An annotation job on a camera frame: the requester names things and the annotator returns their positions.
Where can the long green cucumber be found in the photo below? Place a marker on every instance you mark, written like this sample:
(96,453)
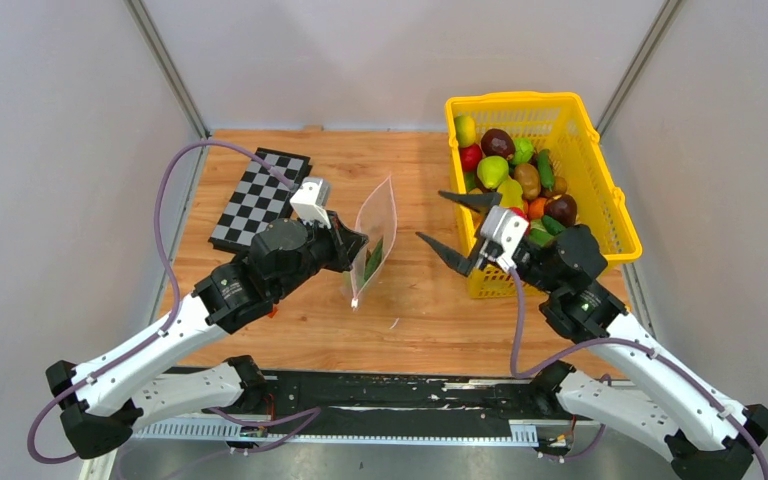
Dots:
(373,259)

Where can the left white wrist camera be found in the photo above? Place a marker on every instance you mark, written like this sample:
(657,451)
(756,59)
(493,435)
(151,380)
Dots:
(309,202)

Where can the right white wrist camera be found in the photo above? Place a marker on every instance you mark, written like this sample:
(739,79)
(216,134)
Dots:
(501,232)

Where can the yellow green mango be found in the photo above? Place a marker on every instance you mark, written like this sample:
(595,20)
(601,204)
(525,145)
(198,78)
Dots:
(465,130)

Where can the clear zip top bag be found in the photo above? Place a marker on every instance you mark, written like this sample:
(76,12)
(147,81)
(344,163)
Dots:
(377,218)

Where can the yellow plastic basket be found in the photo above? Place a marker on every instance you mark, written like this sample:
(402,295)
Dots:
(558,122)

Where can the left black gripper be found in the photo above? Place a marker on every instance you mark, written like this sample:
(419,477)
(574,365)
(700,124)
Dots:
(346,242)

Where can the green bell pepper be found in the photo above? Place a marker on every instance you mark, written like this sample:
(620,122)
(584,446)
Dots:
(538,235)

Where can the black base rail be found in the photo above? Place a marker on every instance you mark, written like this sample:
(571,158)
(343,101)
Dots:
(361,407)

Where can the red apple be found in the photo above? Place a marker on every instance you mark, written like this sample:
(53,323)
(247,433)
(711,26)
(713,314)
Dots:
(470,157)

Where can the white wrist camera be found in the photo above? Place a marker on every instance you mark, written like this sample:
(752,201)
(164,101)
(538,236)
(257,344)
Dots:
(309,202)
(501,232)

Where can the light green vegetable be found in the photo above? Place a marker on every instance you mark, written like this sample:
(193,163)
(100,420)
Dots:
(524,151)

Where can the dark green cucumber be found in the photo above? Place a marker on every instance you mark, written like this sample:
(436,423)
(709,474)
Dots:
(545,170)

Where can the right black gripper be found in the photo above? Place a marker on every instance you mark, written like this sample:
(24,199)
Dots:
(449,254)

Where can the brown potato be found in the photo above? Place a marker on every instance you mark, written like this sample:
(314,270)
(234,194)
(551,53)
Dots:
(528,177)

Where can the black white chessboard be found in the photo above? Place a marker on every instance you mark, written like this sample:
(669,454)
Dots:
(258,199)

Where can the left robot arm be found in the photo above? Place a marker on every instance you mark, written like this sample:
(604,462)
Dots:
(105,400)

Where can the green pear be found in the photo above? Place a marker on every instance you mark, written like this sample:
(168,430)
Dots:
(491,171)

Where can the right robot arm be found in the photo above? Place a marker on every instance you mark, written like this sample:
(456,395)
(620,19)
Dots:
(699,430)

